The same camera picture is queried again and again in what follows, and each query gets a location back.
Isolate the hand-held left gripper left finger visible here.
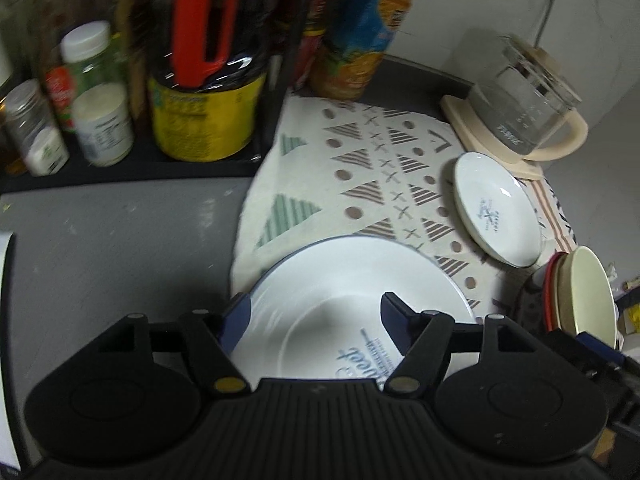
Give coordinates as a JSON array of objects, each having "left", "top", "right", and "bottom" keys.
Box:
[{"left": 95, "top": 293, "right": 252, "bottom": 395}]

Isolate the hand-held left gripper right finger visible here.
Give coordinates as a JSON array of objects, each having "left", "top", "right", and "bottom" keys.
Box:
[{"left": 380, "top": 291, "right": 539, "bottom": 392}]

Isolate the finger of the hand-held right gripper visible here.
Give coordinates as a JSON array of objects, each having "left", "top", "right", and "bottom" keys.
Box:
[{"left": 546, "top": 330, "right": 625, "bottom": 377}]

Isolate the pale green bowl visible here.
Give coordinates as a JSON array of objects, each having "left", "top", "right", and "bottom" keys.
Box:
[
  {"left": 556, "top": 254, "right": 577, "bottom": 332},
  {"left": 569, "top": 246, "right": 621, "bottom": 352}
]

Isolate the red and black bowl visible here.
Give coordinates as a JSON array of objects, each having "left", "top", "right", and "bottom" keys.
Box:
[{"left": 520, "top": 252, "right": 571, "bottom": 334}]

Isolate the white plate with script print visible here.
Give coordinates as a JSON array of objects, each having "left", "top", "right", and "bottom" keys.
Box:
[{"left": 230, "top": 236, "right": 477, "bottom": 394}]

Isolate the white plate with cross print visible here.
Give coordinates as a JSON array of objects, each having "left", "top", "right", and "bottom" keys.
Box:
[{"left": 453, "top": 152, "right": 545, "bottom": 268}]

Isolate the patterned fringed table mat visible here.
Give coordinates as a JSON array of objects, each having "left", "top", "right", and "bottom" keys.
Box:
[{"left": 230, "top": 95, "right": 579, "bottom": 322}]

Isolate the cream kettle base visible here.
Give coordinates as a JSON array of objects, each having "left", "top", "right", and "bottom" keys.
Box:
[{"left": 440, "top": 94, "right": 547, "bottom": 181}]

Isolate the white lid jar green label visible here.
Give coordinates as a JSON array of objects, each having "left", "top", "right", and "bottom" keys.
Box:
[{"left": 72, "top": 82, "right": 135, "bottom": 167}]

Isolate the orange juice bottle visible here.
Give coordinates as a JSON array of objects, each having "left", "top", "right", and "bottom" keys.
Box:
[{"left": 309, "top": 0, "right": 434, "bottom": 101}]

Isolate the small silver lid spice jar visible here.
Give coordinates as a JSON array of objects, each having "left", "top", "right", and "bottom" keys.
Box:
[{"left": 4, "top": 79, "right": 70, "bottom": 177}]

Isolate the white cap bottle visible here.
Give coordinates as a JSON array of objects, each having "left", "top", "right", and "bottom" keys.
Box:
[{"left": 60, "top": 21, "right": 127, "bottom": 92}]

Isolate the soy sauce bottle red handle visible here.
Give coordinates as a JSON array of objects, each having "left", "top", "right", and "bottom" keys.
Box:
[{"left": 147, "top": 0, "right": 269, "bottom": 162}]

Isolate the glass kettle with cream handle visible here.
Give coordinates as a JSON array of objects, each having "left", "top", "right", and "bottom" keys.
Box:
[{"left": 467, "top": 35, "right": 589, "bottom": 162}]

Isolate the black kettle power cable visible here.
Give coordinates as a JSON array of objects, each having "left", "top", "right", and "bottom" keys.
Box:
[{"left": 531, "top": 0, "right": 577, "bottom": 50}]

